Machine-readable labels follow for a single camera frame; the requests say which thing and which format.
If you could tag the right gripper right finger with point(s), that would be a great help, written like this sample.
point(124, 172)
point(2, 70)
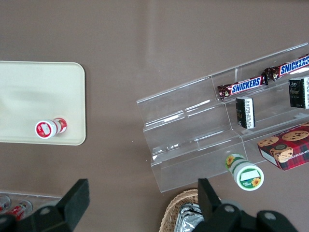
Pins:
point(224, 220)

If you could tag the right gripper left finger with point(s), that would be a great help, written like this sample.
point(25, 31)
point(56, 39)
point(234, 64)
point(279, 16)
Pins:
point(60, 215)

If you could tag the silver foil tray stack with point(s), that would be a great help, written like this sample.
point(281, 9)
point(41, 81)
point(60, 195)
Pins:
point(189, 217)

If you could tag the light oval wicker basket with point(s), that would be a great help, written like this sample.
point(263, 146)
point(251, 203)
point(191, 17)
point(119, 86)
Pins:
point(173, 207)

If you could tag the beige plastic tray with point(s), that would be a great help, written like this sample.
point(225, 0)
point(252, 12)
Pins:
point(36, 96)

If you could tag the clear acrylic bottle rack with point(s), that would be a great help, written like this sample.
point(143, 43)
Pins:
point(43, 197)

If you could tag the green white yogurt cup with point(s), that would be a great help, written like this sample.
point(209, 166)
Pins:
point(246, 175)

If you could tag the clear acrylic stepped display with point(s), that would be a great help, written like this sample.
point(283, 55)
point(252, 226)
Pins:
point(188, 149)

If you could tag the red white yogurt cup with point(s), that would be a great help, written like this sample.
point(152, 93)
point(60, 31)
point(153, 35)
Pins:
point(47, 128)

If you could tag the red plaid cookie box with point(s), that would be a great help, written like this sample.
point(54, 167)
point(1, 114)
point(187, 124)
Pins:
point(289, 147)

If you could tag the small black snack box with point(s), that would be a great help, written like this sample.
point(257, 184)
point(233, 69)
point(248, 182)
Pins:
point(245, 112)
point(299, 93)

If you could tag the Snickers chocolate bar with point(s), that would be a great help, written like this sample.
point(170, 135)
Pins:
point(243, 85)
point(289, 67)

